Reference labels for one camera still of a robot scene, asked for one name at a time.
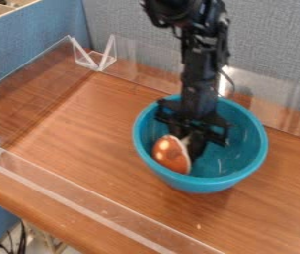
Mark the blue partition panel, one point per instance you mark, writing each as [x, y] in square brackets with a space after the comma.
[32, 28]

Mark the clear acrylic barrier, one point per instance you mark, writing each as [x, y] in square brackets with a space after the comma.
[87, 220]
[36, 88]
[154, 67]

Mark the brown white toy mushroom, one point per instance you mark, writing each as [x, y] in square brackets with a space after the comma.
[170, 153]

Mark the clear acrylic left barrier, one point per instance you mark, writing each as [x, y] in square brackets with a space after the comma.
[36, 88]

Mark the clear acrylic corner bracket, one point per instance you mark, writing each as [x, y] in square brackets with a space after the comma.
[94, 60]

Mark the clear acrylic back barrier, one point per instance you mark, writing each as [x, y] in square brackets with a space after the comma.
[154, 67]

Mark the clear acrylic front barrier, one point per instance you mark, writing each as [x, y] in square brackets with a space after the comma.
[87, 220]

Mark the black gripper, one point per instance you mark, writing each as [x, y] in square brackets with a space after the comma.
[209, 128]

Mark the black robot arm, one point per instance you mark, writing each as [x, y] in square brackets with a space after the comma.
[199, 24]

